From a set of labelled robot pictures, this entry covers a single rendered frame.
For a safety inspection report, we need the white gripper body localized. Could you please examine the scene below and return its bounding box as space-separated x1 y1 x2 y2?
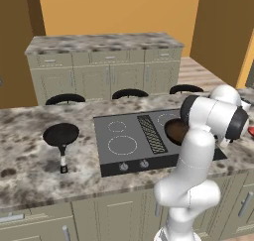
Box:
215 135 232 150

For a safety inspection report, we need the brown frying pan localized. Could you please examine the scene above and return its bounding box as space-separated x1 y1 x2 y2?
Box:
164 117 191 147

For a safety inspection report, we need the beige cupboard door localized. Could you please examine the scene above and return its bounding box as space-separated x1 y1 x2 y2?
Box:
218 180 254 241
0 216 79 241
70 188 167 241
192 174 250 241

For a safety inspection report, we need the black stool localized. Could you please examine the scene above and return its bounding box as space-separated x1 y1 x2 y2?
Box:
111 87 150 101
45 92 86 106
169 83 204 95

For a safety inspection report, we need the dark grey hob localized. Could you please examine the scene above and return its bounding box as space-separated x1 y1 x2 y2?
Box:
92 108 229 179

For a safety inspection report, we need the beige marble-topped cupboard run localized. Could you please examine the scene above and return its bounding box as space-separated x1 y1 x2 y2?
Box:
24 32 186 106

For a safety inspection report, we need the black frying pan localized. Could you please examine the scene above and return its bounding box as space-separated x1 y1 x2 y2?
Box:
42 122 80 175

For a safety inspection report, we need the beige drawer front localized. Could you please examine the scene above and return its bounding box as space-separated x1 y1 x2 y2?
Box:
0 203 73 227

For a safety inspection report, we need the grey cupboard door handle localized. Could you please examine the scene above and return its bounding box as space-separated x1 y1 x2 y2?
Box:
154 201 164 218
62 224 71 241
237 190 254 219

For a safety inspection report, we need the grey drawer handle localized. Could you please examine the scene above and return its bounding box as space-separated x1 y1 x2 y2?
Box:
0 212 26 224

